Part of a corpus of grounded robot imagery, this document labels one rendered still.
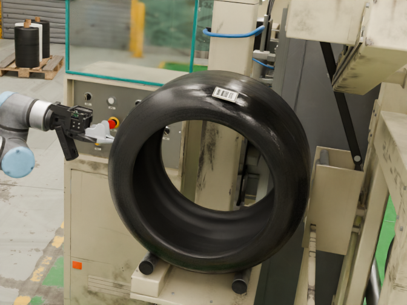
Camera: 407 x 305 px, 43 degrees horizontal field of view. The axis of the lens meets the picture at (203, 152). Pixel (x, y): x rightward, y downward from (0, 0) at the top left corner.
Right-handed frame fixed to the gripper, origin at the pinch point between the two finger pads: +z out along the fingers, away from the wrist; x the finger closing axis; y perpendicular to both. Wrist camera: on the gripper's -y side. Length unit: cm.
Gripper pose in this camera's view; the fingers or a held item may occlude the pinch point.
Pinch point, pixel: (111, 141)
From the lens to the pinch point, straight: 155.0
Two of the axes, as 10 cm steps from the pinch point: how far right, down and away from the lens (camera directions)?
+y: 2.1, -9.1, -3.6
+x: 2.1, -3.2, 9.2
